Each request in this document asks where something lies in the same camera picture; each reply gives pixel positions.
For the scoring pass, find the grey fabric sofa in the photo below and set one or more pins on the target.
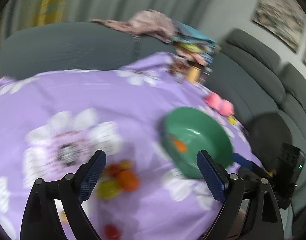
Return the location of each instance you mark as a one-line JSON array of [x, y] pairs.
[[68, 47]]

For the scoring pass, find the yellow-green oval fruit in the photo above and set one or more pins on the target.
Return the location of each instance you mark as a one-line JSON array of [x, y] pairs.
[[108, 190]]

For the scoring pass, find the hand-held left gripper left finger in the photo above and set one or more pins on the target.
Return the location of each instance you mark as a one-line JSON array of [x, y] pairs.
[[93, 175]]

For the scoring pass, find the dark round object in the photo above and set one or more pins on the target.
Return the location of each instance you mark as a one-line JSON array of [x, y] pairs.
[[270, 132]]

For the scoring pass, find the red cherry tomato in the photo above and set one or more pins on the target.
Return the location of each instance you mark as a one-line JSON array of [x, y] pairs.
[[113, 170], [112, 232]]

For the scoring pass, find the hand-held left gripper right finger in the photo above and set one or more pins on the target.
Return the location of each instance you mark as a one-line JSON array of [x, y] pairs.
[[212, 175]]

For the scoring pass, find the pink folded cloth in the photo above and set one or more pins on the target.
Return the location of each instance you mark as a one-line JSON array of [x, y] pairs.
[[195, 56]]

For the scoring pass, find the gold patterned curtain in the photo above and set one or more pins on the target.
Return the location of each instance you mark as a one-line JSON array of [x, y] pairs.
[[51, 0]]

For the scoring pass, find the pink plush toy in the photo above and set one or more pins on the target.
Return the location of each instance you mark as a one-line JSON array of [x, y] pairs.
[[220, 104]]

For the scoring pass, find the purple floral tablecloth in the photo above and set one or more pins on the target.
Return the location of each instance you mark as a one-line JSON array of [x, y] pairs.
[[93, 95]]

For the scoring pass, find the yellow-green folded cloth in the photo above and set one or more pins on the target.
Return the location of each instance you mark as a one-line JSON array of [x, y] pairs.
[[189, 46]]

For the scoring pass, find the beige bottle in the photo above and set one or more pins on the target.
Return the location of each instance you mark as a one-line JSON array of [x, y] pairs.
[[194, 74]]

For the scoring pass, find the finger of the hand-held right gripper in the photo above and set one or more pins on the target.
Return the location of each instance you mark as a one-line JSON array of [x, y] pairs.
[[242, 161], [255, 173]]

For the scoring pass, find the small yellow-orange fruit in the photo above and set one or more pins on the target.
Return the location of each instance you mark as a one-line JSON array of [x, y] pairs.
[[125, 165]]

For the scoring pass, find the grey curtain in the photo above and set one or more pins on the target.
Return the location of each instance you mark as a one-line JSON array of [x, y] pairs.
[[105, 0]]

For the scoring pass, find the small yellow packet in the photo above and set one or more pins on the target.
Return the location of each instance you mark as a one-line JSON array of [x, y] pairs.
[[233, 120]]

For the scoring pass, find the blue folded sheet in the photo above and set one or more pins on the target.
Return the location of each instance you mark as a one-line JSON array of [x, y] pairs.
[[192, 33]]

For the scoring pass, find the pink crumpled garment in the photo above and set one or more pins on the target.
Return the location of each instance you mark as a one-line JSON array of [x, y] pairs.
[[145, 25]]

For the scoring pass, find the large framed wall picture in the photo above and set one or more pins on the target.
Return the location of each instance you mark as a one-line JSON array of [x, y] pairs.
[[280, 15]]

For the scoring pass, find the orange tangerine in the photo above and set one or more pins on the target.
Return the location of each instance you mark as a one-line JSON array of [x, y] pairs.
[[180, 146]]

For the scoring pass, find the green plastic bowl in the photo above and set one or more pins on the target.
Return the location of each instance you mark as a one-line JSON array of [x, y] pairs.
[[205, 132]]

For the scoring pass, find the clear packet of dried fruit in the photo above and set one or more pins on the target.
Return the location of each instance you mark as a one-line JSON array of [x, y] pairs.
[[180, 68]]

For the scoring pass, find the brown round fruit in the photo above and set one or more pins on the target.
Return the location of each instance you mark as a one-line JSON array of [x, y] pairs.
[[128, 180]]

